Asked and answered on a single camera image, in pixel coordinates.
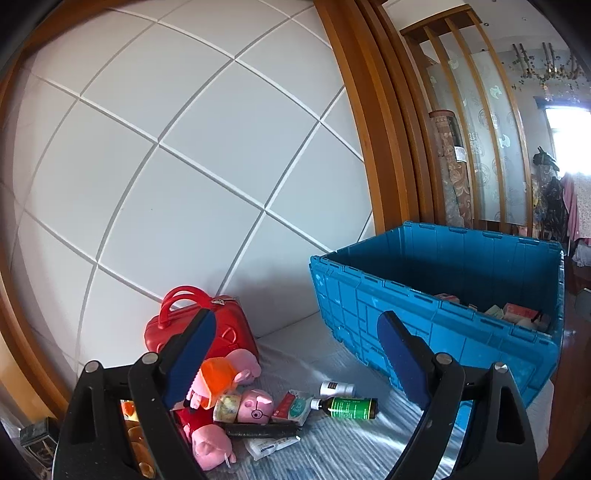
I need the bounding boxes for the pink pig plush red dress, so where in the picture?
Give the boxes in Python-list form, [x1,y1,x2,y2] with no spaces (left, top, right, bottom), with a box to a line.
[174,406,238,472]

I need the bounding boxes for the wooden slat screen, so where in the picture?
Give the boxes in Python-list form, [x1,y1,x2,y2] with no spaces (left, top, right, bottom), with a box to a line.
[400,8,533,232]

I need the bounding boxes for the striped cloth covered desktop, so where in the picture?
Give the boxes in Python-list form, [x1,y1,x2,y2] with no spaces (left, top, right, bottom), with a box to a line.
[203,318,555,480]

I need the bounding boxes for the brown bottle with green label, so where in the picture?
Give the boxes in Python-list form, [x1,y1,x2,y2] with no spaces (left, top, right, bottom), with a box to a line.
[310,396,379,421]

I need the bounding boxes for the red toy suitcase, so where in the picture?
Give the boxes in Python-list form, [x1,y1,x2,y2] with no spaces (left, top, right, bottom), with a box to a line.
[144,285,260,367]

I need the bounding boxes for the wooden door frame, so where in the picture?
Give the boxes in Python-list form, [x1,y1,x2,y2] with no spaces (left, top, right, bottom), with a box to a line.
[313,0,435,241]

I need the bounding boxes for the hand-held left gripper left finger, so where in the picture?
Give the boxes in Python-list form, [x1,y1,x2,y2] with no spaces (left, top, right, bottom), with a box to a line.
[52,308,218,480]

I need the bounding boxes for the hanging clothes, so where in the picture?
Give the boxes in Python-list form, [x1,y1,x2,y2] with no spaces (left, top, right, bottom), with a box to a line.
[530,147,591,267]

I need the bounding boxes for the blue plastic crate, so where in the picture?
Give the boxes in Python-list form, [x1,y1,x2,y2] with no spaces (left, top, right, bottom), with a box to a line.
[309,220,566,412]

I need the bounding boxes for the pig plush with orange dress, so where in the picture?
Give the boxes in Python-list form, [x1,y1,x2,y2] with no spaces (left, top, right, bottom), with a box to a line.
[186,348,262,412]

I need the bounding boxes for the small white bottle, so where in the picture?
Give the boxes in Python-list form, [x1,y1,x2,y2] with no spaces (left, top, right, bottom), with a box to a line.
[320,379,356,398]

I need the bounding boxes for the long black box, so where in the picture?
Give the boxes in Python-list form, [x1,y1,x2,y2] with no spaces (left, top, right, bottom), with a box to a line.
[224,422,302,440]

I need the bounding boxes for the white flat packet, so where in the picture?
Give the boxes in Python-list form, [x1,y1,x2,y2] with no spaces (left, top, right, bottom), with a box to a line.
[243,436,302,461]

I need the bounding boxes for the rolled patterned rug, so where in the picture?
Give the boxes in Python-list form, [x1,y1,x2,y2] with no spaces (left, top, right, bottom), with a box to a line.
[428,109,475,230]

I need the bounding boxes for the red and green small box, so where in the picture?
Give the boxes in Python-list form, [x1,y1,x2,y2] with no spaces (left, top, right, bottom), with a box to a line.
[270,390,315,426]

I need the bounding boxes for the brown teddy bear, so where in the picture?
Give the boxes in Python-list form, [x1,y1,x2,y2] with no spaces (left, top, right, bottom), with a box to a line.
[121,399,156,478]

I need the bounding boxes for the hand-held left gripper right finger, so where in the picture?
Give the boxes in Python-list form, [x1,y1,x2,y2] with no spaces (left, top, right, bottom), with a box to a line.
[377,311,540,480]

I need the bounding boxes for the dark box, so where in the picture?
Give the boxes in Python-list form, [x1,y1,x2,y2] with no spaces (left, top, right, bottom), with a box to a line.
[20,416,62,463]

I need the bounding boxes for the pink box in crate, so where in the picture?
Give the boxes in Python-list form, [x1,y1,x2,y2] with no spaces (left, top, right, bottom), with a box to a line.
[501,302,540,323]

